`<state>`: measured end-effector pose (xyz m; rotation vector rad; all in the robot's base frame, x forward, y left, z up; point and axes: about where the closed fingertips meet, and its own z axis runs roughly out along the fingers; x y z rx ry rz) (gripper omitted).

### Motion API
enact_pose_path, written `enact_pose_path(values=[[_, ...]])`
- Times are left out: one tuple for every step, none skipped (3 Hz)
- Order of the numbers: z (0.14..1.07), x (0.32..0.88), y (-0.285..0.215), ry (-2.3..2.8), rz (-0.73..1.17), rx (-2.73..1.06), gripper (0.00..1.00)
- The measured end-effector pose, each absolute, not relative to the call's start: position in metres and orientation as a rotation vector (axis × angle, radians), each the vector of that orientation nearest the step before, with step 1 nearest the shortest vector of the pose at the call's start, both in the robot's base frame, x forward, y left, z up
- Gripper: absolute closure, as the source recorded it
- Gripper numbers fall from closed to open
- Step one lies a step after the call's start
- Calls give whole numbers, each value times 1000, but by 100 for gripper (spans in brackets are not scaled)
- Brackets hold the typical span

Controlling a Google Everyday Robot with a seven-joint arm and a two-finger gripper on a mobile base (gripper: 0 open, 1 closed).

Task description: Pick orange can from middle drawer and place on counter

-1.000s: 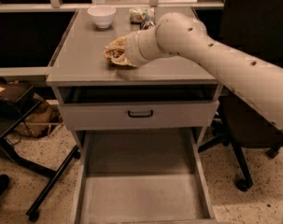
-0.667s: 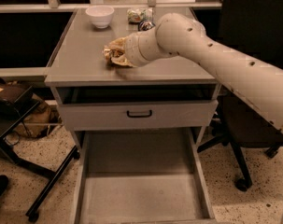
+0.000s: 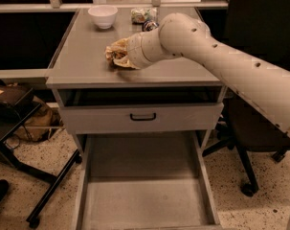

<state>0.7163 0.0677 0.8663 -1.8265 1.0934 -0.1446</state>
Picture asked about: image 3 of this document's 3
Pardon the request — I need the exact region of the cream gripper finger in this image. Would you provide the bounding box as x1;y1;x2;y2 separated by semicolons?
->
113;57;136;69
111;38;128;50

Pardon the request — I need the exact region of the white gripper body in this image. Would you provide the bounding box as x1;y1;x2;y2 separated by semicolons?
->
127;33;150;69

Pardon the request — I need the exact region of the crushed orange can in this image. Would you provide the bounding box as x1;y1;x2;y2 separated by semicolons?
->
105;45;127;64

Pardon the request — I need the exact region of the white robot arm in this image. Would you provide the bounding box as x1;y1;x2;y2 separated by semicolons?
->
105;13;290;196

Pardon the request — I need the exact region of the blue soda can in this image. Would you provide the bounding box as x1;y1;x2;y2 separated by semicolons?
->
142;20;159;32

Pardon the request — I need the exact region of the closed grey top drawer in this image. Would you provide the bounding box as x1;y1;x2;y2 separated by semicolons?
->
59;103;223;134

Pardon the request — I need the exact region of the grey drawer cabinet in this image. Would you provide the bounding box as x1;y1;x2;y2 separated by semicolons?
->
45;6;236;230

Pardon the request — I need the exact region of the open grey middle drawer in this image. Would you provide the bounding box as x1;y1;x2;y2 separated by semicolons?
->
72;132;222;230

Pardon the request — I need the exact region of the green white snack bag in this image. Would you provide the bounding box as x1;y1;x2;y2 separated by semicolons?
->
130;8;157;24

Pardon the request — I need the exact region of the white bowl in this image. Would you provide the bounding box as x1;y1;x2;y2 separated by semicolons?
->
88;5;118;29

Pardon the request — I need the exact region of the brown bag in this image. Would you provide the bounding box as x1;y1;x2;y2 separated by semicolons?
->
14;96;60;142

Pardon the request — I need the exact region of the black side table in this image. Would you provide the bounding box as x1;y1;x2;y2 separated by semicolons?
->
0;86;82;229

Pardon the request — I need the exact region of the black office chair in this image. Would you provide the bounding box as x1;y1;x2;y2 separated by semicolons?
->
203;0;290;196

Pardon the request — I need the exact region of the black drawer handle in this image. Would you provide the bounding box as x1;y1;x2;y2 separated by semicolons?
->
129;113;157;122

